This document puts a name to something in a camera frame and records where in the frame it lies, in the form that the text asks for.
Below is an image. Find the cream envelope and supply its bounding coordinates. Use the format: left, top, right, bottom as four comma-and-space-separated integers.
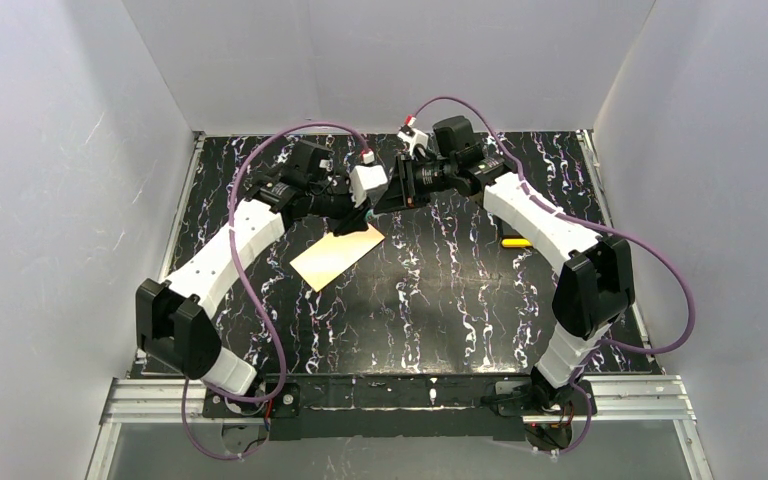
290, 226, 385, 292

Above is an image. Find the aluminium table frame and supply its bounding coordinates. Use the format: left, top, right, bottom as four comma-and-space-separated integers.
89, 129, 717, 480

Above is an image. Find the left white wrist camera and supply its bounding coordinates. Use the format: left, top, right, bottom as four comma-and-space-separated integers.
349, 149, 389, 208

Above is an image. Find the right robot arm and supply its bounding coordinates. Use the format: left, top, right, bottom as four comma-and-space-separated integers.
374, 116, 635, 413

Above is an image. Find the yellow handled screwdriver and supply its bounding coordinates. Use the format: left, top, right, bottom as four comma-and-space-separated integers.
500, 238, 533, 249

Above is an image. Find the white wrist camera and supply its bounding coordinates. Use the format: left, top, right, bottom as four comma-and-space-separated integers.
349, 149, 389, 208
397, 115, 429, 156

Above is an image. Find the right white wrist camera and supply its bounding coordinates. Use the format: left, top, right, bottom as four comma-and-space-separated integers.
397, 115, 429, 156

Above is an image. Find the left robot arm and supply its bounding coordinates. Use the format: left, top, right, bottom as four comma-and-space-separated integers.
136, 140, 387, 403

